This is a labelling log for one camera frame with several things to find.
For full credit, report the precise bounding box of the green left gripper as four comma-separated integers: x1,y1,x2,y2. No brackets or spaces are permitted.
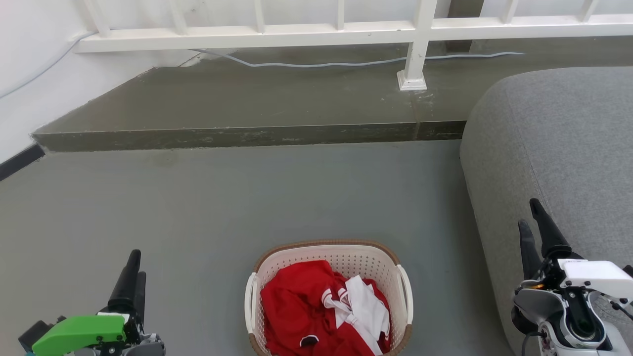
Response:
30,249,147,356

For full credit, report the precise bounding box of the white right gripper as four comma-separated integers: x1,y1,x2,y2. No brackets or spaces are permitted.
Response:
517,198,633,308

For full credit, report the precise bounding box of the white plastic laundry basket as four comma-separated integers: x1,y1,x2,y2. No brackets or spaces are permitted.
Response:
244,240,414,356

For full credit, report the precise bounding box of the grey fabric sofa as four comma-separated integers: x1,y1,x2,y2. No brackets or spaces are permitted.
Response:
459,67,633,356

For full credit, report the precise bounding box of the red garment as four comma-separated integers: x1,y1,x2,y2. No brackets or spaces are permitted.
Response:
261,260,391,356

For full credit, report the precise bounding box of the black baseboard strip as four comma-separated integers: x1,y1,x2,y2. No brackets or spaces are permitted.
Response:
0,143,45,182

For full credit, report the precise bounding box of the white garment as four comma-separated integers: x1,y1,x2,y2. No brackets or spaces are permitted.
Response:
321,275,390,356

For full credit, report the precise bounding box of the raised concrete step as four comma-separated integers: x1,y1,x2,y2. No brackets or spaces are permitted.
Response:
32,37,633,153

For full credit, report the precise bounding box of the dark grey pillar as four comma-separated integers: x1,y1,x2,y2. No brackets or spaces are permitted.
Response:
445,0,485,53

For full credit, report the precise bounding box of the white railing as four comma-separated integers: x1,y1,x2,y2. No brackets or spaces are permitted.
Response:
74,0,633,91

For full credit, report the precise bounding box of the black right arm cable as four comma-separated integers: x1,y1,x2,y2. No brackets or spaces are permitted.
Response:
521,331,544,356

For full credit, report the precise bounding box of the pale blue wall cable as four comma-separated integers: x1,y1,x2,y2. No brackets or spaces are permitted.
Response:
0,32,95,99

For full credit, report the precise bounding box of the grey floor cable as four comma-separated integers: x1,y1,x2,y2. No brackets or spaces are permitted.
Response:
190,48,525,69

